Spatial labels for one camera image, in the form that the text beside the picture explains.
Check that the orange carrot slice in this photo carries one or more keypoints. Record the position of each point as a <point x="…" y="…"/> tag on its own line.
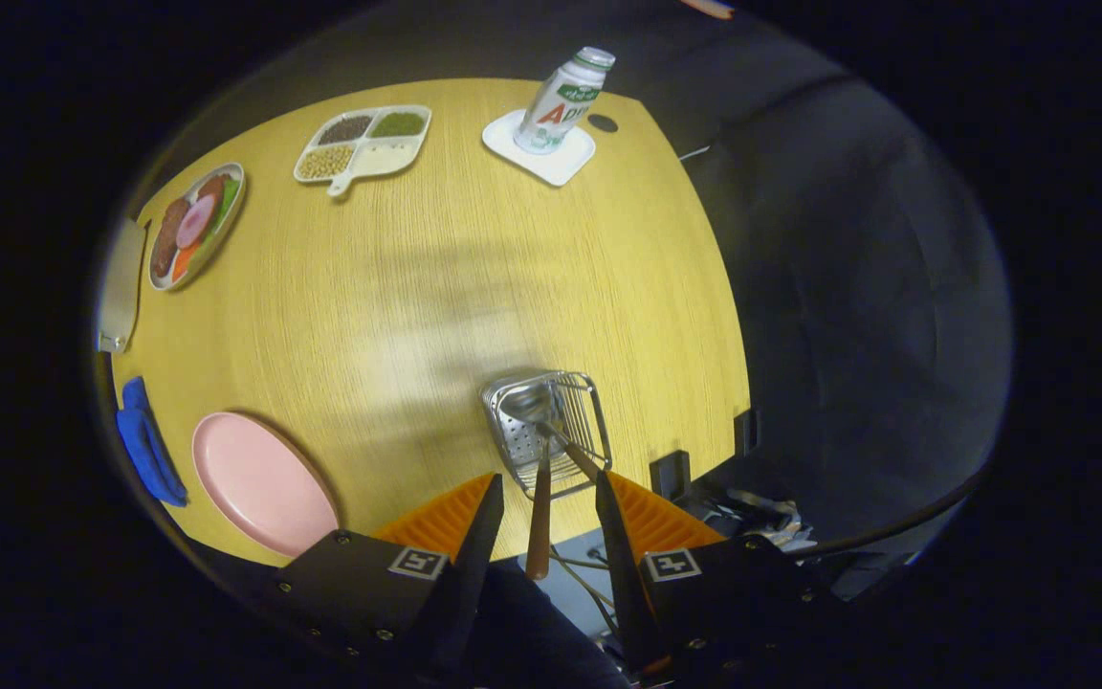
<point x="185" y="261"/>

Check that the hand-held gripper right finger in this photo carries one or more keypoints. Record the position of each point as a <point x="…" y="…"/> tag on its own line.
<point x="620" y="584"/>

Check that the black table clamp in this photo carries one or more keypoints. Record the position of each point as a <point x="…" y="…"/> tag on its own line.
<point x="746" y="433"/>
<point x="670" y="476"/>

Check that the white divided tray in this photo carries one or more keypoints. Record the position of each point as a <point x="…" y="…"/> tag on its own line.
<point x="384" y="155"/>

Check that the person's dark trouser leg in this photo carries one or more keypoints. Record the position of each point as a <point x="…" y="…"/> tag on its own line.
<point x="532" y="641"/>

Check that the white drink bottle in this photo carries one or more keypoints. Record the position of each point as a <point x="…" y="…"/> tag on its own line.
<point x="561" y="105"/>

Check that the white toaster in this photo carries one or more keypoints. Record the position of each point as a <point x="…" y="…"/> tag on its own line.
<point x="121" y="287"/>

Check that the green lettuce leaf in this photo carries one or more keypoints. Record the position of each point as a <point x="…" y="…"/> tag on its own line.
<point x="228" y="201"/>

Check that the blue towel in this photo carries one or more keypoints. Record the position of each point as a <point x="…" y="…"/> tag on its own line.
<point x="149" y="450"/>

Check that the white square coaster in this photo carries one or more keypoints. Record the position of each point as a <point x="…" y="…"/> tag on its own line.
<point x="561" y="167"/>

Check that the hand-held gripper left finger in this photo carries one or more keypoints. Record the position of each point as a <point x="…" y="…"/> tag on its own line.
<point x="470" y="593"/>

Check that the cluttered pile of bags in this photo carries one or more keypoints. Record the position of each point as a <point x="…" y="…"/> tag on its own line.
<point x="761" y="522"/>

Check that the pink ham slice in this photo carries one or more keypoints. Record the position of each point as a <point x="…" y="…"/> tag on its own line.
<point x="195" y="222"/>

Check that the pink plate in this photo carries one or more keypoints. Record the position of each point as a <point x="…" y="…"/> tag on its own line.
<point x="264" y="488"/>

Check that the black table grommet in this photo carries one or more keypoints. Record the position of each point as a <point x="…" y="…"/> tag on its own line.
<point x="602" y="122"/>

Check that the pile of yellow beans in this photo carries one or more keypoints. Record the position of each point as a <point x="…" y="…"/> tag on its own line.
<point x="325" y="162"/>

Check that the pile of green beans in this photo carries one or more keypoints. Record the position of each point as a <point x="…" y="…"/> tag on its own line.
<point x="400" y="123"/>

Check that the large brown meat piece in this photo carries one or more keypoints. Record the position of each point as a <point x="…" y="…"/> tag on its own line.
<point x="166" y="244"/>

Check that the pile of dark beans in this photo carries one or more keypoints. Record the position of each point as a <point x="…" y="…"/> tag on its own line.
<point x="345" y="128"/>

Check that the white oval food plate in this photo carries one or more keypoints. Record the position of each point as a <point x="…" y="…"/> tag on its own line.
<point x="226" y="234"/>

